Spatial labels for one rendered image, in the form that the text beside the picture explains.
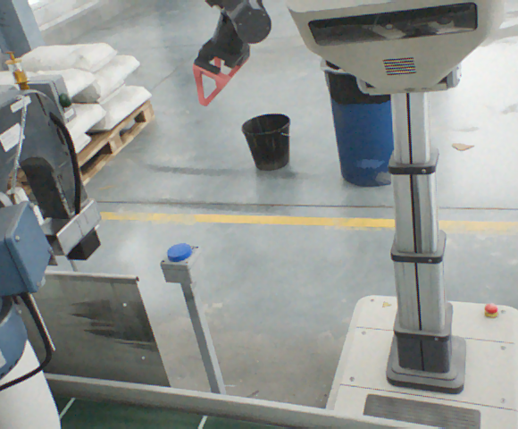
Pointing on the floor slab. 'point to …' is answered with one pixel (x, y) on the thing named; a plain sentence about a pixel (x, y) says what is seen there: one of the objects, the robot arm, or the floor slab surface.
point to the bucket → (268, 139)
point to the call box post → (204, 338)
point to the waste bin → (360, 129)
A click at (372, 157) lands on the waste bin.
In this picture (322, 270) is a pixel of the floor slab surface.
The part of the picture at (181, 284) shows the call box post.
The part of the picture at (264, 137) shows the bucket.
